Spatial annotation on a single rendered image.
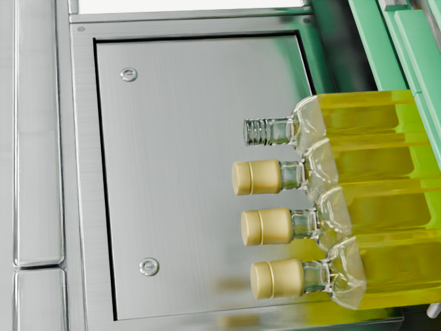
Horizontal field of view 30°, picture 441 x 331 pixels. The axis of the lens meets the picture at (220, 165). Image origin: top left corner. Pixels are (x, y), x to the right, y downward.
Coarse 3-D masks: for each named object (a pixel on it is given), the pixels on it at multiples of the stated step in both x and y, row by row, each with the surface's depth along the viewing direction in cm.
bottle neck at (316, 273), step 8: (304, 264) 76; (312, 264) 76; (320, 264) 76; (304, 272) 75; (312, 272) 75; (320, 272) 75; (328, 272) 75; (304, 280) 75; (312, 280) 75; (320, 280) 75; (328, 280) 75; (304, 288) 75; (312, 288) 75; (320, 288) 76; (328, 288) 76
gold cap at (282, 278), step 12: (252, 264) 76; (264, 264) 75; (276, 264) 75; (288, 264) 75; (300, 264) 75; (252, 276) 76; (264, 276) 74; (276, 276) 74; (288, 276) 74; (300, 276) 75; (252, 288) 76; (264, 288) 74; (276, 288) 74; (288, 288) 75; (300, 288) 75
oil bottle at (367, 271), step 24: (360, 240) 76; (384, 240) 76; (408, 240) 76; (432, 240) 77; (336, 264) 75; (360, 264) 74; (384, 264) 75; (408, 264) 75; (432, 264) 75; (336, 288) 75; (360, 288) 74; (384, 288) 74; (408, 288) 75; (432, 288) 76
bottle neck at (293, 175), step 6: (282, 162) 82; (288, 162) 82; (294, 162) 82; (300, 162) 82; (282, 168) 82; (288, 168) 82; (294, 168) 82; (300, 168) 82; (282, 174) 81; (288, 174) 82; (294, 174) 82; (300, 174) 82; (282, 180) 82; (288, 180) 82; (294, 180) 82; (300, 180) 82; (282, 186) 82; (288, 186) 82; (294, 186) 82; (300, 186) 82
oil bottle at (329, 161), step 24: (312, 144) 83; (336, 144) 82; (360, 144) 83; (384, 144) 83; (408, 144) 83; (312, 168) 81; (336, 168) 81; (360, 168) 81; (384, 168) 81; (408, 168) 81; (432, 168) 82; (312, 192) 82
